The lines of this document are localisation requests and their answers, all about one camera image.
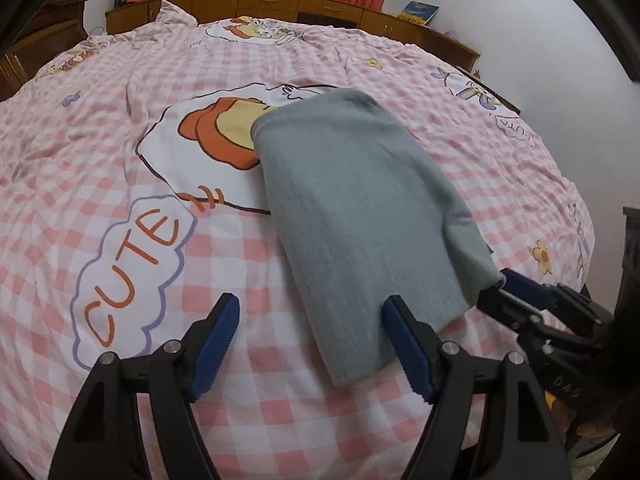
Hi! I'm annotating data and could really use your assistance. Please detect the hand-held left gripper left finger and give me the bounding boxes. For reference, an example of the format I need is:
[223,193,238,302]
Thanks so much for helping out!
[47,292,241,480]

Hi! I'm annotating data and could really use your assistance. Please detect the blue book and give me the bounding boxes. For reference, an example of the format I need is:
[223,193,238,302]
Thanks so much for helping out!
[400,0,441,27]

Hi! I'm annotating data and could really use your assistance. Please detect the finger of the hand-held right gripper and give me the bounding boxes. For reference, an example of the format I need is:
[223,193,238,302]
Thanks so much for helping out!
[500,267,616,337]
[477,289,547,337]

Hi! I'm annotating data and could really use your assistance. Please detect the grey pants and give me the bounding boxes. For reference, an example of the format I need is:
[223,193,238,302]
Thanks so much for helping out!
[250,87,501,388]

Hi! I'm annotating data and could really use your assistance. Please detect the pink checked printed bed cover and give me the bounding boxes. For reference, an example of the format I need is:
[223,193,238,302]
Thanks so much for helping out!
[0,2,596,480]

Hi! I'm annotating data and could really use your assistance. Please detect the wooden headboard cabinet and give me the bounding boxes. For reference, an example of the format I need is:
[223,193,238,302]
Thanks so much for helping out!
[105,0,481,78]

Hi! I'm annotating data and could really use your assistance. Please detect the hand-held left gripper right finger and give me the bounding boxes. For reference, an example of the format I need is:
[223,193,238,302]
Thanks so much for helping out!
[381,295,573,480]

